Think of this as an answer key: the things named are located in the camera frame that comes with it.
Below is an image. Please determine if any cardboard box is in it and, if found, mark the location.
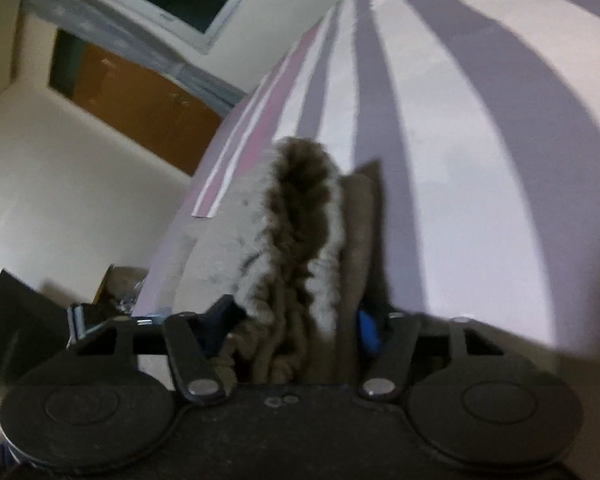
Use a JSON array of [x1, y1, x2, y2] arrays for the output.
[[92, 264, 150, 317]]

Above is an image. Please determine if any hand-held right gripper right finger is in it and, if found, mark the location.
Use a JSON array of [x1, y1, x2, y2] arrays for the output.
[[356, 309, 503, 402]]

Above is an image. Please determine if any black flat object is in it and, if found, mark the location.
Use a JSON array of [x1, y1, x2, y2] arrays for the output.
[[0, 268, 72, 378]]

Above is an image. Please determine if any grey curtain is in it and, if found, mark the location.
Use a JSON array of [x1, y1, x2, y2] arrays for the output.
[[24, 0, 247, 117]]

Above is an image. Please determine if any striped purple bed sheet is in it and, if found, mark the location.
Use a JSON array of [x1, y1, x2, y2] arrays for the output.
[[130, 0, 600, 361]]

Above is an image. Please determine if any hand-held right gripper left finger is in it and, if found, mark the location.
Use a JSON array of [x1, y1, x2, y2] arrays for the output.
[[74, 294, 248, 405]]

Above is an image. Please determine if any brown wooden door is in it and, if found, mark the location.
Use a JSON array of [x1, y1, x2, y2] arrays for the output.
[[49, 30, 224, 177]]

